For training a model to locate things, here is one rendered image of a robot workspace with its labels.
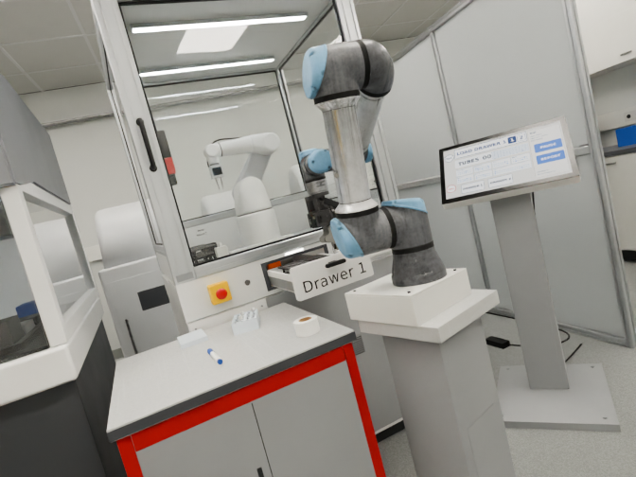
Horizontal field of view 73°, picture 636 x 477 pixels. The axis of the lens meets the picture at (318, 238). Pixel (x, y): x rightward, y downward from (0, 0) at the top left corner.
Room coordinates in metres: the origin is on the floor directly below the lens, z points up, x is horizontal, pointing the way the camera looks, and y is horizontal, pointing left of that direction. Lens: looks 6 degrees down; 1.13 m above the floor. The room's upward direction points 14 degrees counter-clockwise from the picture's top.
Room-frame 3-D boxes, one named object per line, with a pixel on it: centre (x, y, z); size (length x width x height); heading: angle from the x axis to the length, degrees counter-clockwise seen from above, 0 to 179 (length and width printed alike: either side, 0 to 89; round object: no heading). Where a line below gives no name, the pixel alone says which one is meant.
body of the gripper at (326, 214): (1.52, -0.04, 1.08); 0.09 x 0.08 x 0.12; 113
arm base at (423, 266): (1.17, -0.25, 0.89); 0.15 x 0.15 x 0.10
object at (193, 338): (1.42, 0.50, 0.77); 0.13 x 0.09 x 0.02; 23
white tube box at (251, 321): (1.42, 0.31, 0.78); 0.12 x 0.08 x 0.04; 5
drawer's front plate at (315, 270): (1.40, -0.02, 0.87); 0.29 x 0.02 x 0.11; 113
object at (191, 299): (2.16, 0.25, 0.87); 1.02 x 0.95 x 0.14; 113
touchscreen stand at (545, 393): (1.82, -0.84, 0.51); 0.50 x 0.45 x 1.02; 151
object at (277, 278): (1.60, 0.06, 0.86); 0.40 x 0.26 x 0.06; 23
